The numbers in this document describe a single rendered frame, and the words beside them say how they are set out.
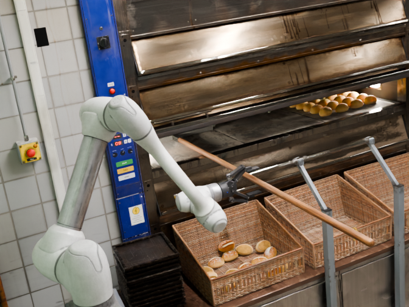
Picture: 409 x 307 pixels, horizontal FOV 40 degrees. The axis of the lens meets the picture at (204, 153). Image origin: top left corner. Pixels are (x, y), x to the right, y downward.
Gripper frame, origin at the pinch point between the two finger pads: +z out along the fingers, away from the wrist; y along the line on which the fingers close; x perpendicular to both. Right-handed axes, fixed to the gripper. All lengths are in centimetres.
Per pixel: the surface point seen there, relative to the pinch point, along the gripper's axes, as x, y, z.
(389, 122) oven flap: -55, 12, 135
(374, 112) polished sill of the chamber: -52, 2, 120
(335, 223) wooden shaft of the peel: 60, 0, -1
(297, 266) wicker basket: -4, 56, 22
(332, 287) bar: 7, 69, 36
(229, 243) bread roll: -39, 51, 1
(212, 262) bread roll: -36, 57, -13
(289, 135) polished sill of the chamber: -53, 2, 55
